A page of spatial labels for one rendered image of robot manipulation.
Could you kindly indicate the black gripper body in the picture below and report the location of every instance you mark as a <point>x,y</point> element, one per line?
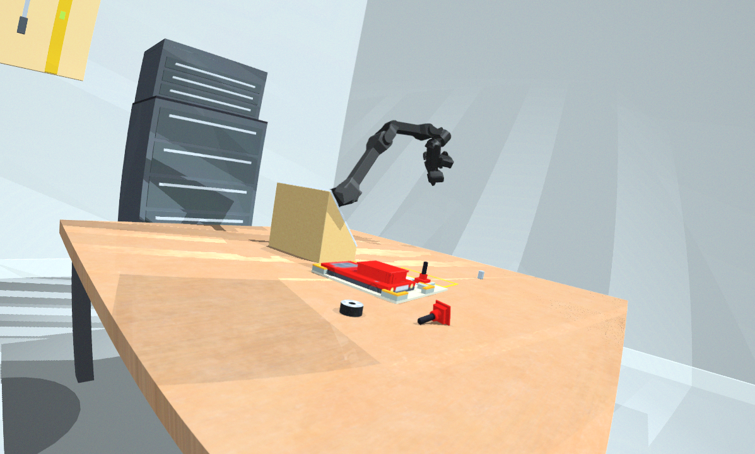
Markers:
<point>433,162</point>

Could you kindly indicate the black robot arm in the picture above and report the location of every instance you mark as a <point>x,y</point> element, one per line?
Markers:
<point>348,191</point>

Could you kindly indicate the black toy tyre with white hub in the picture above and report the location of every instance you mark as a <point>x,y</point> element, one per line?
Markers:
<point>351,308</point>

